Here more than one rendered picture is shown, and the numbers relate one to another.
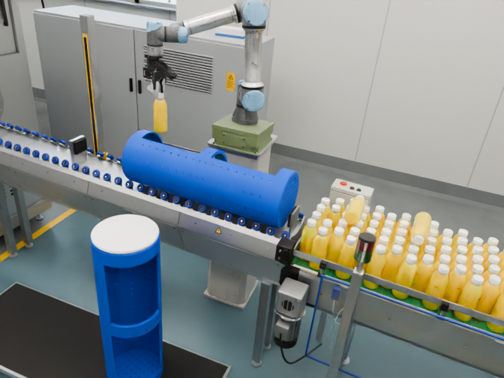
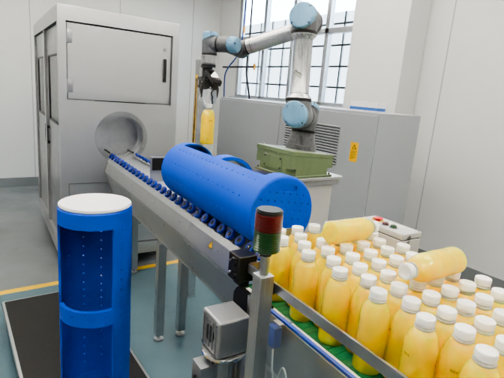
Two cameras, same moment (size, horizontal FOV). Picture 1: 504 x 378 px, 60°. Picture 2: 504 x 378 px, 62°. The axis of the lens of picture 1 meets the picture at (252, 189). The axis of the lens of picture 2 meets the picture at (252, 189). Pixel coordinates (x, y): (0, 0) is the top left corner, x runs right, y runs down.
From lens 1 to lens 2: 1.24 m
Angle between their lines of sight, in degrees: 36
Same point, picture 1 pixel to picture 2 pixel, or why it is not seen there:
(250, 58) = (295, 65)
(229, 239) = (215, 256)
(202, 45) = (331, 115)
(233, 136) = (272, 156)
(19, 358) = (28, 337)
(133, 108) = not seen: hidden behind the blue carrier
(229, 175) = (223, 174)
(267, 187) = (249, 184)
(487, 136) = not seen: outside the picture
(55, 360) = (49, 350)
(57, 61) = (227, 137)
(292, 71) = (459, 169)
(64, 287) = not seen: hidden behind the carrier
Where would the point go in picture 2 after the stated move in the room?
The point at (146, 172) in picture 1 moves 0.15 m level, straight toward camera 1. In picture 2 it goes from (172, 174) to (154, 179)
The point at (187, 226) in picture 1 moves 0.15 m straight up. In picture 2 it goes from (190, 238) to (192, 207)
